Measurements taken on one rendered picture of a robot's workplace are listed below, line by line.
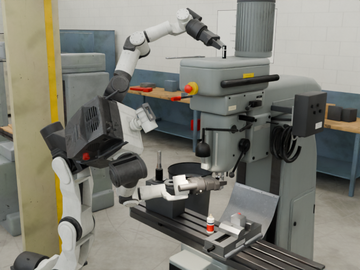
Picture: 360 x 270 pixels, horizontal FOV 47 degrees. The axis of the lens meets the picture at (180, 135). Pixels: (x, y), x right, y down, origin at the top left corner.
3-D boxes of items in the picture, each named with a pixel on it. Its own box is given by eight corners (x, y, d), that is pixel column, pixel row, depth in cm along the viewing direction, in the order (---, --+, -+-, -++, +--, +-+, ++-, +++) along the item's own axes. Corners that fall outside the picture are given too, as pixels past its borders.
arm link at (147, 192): (162, 201, 213) (125, 207, 213) (160, 182, 218) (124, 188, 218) (160, 194, 204) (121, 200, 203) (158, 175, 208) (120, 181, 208)
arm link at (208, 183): (220, 178, 214) (200, 181, 209) (219, 195, 216) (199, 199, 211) (208, 170, 225) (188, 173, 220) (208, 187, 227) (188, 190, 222)
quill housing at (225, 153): (224, 178, 207) (227, 114, 199) (194, 167, 221) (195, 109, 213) (246, 169, 220) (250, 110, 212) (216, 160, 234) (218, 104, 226)
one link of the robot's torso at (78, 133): (57, 177, 185) (113, 144, 169) (51, 112, 200) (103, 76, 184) (104, 187, 208) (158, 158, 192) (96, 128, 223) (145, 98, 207)
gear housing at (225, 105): (225, 116, 195) (226, 95, 193) (188, 109, 212) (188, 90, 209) (265, 107, 218) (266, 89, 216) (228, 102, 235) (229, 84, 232)
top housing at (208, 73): (215, 97, 186) (216, 61, 182) (173, 91, 203) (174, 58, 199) (271, 88, 218) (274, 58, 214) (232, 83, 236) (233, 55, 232)
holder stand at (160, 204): (172, 218, 245) (172, 187, 240) (145, 208, 258) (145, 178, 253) (185, 212, 254) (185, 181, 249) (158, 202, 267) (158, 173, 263)
